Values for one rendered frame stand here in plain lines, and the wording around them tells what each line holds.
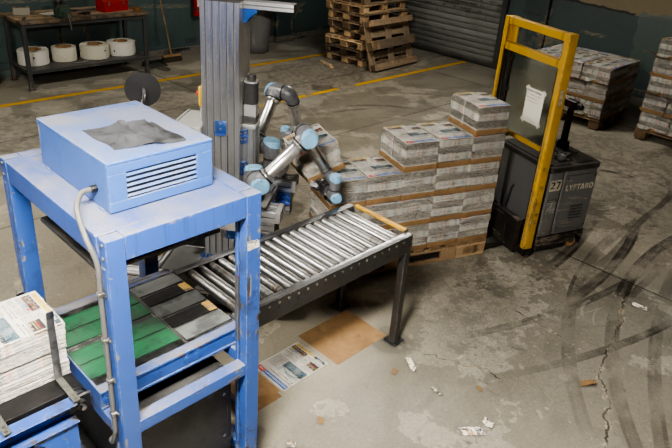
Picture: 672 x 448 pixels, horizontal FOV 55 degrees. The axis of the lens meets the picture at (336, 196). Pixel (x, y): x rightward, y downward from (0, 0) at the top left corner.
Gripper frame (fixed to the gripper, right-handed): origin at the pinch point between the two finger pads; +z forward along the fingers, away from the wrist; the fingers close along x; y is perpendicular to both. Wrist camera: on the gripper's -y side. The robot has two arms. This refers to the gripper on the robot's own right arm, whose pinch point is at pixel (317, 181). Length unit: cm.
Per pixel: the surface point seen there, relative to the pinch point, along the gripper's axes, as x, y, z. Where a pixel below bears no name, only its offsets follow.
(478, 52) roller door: -498, -237, 560
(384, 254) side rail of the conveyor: -1, -7, -94
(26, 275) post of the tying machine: 169, 75, -93
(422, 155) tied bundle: -80, -14, -6
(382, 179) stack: -45.1, -17.7, -6.1
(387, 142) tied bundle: -66, -7, 21
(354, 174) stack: -28.1, -9.0, 1.9
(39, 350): 167, 73, -149
